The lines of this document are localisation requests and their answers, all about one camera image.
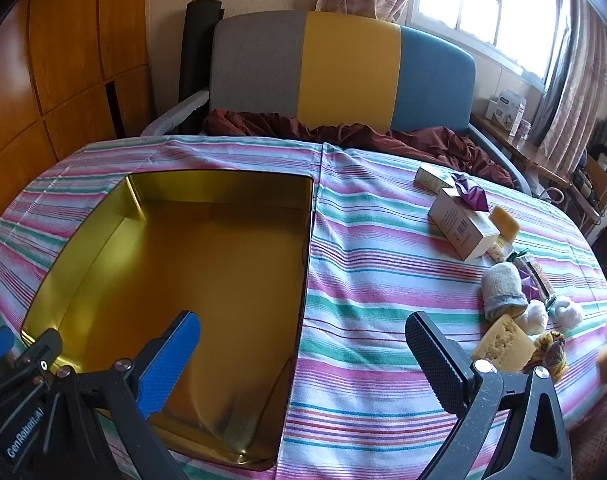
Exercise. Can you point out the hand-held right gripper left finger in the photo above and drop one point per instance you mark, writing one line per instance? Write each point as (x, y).
(171, 360)

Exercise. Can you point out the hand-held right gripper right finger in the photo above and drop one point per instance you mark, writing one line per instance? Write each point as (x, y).
(433, 360)

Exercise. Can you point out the holed yellow sponge wedge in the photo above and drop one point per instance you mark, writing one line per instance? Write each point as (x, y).
(503, 345)

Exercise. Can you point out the golden tin box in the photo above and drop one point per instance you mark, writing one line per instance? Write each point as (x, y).
(183, 270)

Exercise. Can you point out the white towel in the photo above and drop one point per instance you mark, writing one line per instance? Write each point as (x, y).
(501, 290)

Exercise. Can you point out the brown yellow yarn bundle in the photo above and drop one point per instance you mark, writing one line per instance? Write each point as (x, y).
(548, 352)

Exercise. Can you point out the cracker packet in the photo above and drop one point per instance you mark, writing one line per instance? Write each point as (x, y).
(539, 275)
(501, 251)

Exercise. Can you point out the large white box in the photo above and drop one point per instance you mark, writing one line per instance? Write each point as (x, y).
(458, 225)

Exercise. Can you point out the yellow sponge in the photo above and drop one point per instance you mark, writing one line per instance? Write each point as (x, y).
(506, 222)

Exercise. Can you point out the striped tablecloth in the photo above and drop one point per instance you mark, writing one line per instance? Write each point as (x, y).
(383, 285)

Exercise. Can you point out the wooden side table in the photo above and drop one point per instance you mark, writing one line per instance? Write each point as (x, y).
(548, 165)

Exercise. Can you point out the maroon blanket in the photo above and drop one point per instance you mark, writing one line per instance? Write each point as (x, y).
(353, 135)

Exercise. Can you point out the cardboard box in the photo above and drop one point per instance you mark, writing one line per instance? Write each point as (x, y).
(599, 180)

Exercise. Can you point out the white appliance box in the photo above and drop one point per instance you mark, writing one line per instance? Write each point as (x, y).
(506, 110)

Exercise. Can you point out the wooden wardrobe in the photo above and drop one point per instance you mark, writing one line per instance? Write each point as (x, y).
(58, 60)

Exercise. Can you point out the grey yellow blue sofa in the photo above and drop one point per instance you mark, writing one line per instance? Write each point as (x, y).
(348, 70)

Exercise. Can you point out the black rolled mat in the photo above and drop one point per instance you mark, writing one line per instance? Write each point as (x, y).
(198, 50)

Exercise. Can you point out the window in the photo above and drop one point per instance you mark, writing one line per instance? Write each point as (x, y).
(483, 5)

